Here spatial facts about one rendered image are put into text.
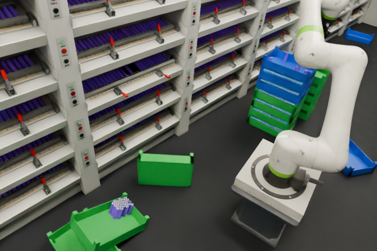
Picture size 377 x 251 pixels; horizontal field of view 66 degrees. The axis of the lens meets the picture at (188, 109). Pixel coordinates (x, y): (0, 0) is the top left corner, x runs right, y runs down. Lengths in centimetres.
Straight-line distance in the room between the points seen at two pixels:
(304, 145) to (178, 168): 69
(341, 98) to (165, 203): 101
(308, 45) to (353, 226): 103
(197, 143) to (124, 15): 103
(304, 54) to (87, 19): 87
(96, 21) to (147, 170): 82
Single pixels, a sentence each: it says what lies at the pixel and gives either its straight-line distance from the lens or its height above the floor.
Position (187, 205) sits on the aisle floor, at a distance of 165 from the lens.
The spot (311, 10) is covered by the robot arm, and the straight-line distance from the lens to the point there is 151.
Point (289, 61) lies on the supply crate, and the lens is 207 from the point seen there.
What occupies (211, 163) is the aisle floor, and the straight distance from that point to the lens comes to 185.
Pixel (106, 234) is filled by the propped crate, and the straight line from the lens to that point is 150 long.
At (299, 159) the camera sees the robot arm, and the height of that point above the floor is 53.
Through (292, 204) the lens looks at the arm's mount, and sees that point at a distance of 137.
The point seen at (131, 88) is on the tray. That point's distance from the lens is 148.
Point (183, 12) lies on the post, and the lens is 156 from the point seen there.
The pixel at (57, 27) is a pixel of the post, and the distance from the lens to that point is 115.
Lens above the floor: 138
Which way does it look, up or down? 38 degrees down
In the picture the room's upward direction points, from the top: 5 degrees clockwise
